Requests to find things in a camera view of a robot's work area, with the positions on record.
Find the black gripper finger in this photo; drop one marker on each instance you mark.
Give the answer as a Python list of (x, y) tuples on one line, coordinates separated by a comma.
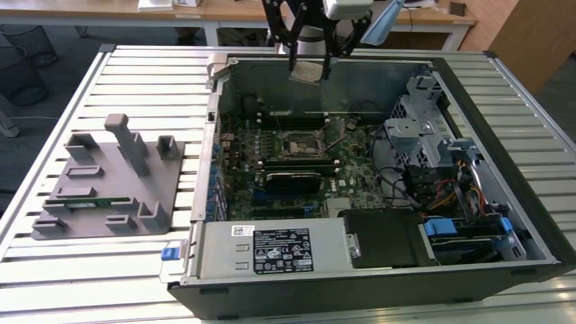
[(293, 64), (327, 69)]

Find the silver CPU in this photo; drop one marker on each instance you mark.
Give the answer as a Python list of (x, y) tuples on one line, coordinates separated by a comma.
[(309, 71)]

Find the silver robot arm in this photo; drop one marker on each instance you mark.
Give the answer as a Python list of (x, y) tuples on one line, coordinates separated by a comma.
[(311, 42)]

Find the CPU socket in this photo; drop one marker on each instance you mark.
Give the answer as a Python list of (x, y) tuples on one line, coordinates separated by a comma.
[(301, 143)]

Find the black RAM slot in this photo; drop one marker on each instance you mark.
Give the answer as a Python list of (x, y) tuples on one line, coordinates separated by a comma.
[(293, 114), (297, 172), (293, 117), (297, 161), (297, 168), (293, 121), (297, 165), (293, 125)]

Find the metal disk bay cage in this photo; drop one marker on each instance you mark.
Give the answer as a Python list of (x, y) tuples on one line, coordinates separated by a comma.
[(405, 130)]

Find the white cardboard box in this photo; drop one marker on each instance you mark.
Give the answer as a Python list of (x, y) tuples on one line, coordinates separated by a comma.
[(155, 5), (187, 2)]

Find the green motherboard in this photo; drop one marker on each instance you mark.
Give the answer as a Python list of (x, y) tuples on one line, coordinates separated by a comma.
[(355, 175)]

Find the small brown box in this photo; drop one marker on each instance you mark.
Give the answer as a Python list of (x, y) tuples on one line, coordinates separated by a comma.
[(458, 8)]

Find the black graphics card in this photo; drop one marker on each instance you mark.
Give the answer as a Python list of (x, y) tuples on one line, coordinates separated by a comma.
[(293, 184)]

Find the silver chipset heatsink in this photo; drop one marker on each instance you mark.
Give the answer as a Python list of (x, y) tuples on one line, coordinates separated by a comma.
[(339, 206)]

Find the black expansion slot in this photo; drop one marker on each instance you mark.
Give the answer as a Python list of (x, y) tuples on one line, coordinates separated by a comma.
[(279, 202), (279, 213)]

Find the wooden cabinet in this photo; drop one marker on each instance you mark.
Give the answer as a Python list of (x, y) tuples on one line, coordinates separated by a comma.
[(531, 40)]

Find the black plastic shroud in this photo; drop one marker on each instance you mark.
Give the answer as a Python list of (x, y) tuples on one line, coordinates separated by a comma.
[(387, 236)]

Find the hard disk in blue carrier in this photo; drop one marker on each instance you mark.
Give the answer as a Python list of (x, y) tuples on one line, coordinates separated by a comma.
[(439, 227)]

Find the grey plastic parts rack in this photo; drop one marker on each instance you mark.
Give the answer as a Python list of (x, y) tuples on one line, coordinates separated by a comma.
[(113, 189)]

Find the black mesh wastebasket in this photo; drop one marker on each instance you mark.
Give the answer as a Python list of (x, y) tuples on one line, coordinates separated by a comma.
[(37, 44), (23, 81)]

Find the silver power supply box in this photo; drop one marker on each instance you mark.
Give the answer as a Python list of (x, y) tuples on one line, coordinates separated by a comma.
[(217, 249)]

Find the green RAM stick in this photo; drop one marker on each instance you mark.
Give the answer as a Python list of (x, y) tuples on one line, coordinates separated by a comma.
[(103, 202)]

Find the blue case latch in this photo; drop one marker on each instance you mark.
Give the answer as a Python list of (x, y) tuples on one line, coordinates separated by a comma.
[(170, 254)]

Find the grey metal stand foot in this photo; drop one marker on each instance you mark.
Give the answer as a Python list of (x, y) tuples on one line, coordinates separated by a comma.
[(9, 128)]

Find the black open PC case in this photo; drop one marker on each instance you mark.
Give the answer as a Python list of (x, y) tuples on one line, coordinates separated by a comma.
[(361, 297)]

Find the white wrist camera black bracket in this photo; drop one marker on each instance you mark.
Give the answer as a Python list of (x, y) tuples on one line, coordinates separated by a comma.
[(349, 8)]

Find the wooden desk white frame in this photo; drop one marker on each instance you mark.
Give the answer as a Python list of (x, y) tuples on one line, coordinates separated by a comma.
[(225, 11)]

